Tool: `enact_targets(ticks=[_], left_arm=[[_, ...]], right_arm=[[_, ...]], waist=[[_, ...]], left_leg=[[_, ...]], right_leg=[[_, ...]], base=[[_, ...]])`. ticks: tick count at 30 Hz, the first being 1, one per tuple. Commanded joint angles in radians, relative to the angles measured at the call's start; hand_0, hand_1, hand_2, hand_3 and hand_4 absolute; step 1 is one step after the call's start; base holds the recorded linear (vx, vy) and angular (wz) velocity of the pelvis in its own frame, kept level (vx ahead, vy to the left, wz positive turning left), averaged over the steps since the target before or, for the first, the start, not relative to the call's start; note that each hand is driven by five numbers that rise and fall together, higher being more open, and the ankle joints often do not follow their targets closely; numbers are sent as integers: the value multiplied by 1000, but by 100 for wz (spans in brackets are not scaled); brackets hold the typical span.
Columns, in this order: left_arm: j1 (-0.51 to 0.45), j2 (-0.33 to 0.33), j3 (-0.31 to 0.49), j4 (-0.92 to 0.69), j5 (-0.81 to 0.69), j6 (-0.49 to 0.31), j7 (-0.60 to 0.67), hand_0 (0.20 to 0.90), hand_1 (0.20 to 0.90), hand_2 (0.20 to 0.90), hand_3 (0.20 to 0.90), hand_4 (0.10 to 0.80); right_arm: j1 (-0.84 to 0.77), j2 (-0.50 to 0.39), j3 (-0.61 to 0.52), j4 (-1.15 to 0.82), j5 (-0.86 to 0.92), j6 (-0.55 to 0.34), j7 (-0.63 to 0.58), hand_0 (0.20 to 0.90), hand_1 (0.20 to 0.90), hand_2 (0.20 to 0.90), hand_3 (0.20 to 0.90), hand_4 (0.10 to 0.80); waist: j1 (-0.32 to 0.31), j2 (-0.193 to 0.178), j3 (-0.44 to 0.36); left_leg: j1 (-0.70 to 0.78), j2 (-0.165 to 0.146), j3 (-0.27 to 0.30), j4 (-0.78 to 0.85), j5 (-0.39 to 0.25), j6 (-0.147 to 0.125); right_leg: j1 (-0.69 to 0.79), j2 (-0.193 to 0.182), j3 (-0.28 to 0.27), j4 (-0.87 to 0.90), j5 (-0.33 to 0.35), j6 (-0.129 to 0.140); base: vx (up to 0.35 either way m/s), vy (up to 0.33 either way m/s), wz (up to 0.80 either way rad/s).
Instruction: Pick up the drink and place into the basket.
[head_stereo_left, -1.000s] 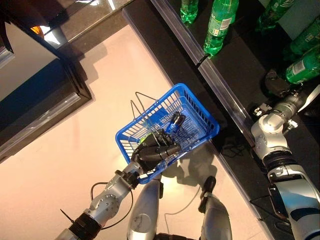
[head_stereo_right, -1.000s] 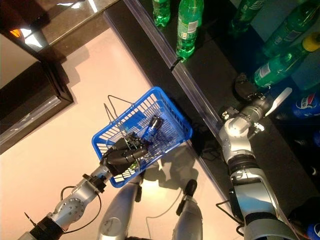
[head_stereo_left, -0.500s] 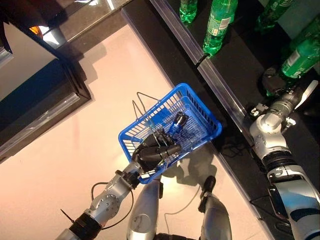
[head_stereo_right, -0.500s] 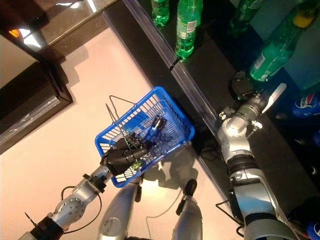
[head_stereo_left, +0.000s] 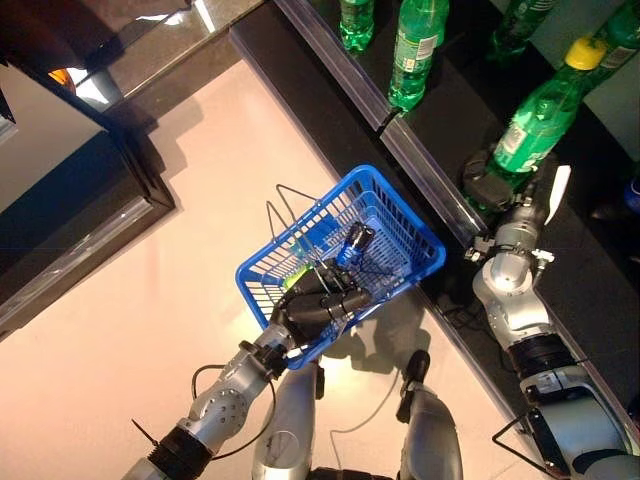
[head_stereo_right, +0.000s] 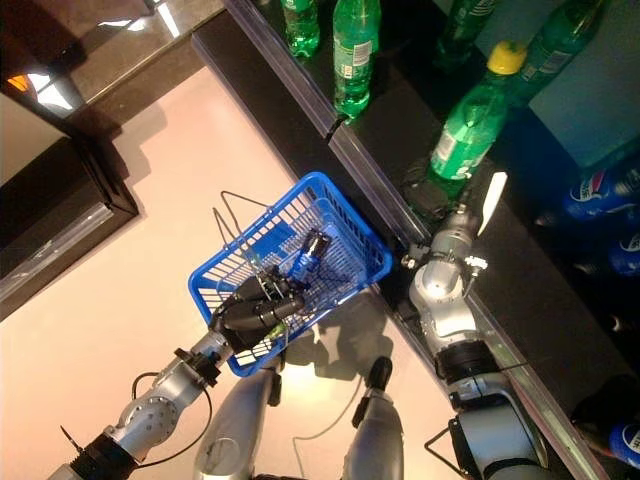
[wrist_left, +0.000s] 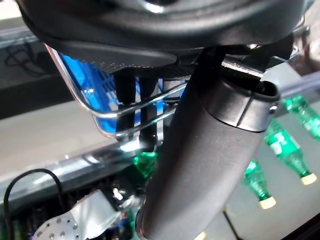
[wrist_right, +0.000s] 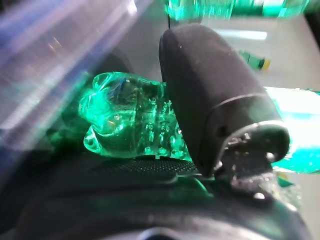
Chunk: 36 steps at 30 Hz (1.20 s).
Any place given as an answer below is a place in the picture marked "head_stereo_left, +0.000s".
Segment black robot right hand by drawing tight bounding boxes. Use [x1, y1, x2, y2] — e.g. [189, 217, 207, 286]
[459, 149, 540, 217]

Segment green drink can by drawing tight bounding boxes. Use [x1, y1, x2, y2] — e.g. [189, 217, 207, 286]
[282, 267, 314, 291]

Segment dark robot pelvis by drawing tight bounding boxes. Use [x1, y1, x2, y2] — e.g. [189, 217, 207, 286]
[312, 466, 401, 480]

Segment green Sprite bottle yellow cap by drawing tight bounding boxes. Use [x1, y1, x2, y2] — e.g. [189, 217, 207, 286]
[338, 0, 376, 54]
[487, 37, 609, 174]
[484, 0, 556, 64]
[582, 0, 640, 91]
[387, 0, 451, 114]

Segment silver robot left leg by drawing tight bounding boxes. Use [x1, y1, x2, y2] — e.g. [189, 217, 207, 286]
[251, 359, 326, 480]

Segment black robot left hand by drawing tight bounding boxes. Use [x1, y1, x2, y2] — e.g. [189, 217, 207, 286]
[269, 264, 374, 349]

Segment black zip tie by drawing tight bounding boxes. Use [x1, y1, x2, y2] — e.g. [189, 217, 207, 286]
[130, 418, 161, 451]

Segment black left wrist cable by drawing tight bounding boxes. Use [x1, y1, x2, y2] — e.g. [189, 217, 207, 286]
[191, 363, 279, 461]

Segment silver robot leg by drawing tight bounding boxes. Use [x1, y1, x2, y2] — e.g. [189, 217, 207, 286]
[397, 349, 464, 480]
[251, 359, 326, 480]

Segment Pepsi cola bottle blue label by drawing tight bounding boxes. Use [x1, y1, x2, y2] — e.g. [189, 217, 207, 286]
[589, 169, 640, 221]
[335, 222, 377, 269]

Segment chrome wire basket handle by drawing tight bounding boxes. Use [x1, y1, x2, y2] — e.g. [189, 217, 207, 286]
[266, 201, 326, 281]
[276, 183, 331, 281]

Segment dark display counter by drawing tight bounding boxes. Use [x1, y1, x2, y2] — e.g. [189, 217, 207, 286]
[0, 129, 176, 341]

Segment silver robot right leg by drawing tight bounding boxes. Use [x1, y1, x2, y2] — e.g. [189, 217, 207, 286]
[397, 349, 464, 480]

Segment thin white floor cable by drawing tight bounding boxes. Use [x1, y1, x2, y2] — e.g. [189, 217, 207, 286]
[328, 369, 401, 471]

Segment blue plastic shopping basket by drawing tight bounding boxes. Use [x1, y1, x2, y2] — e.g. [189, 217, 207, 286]
[234, 164, 448, 371]

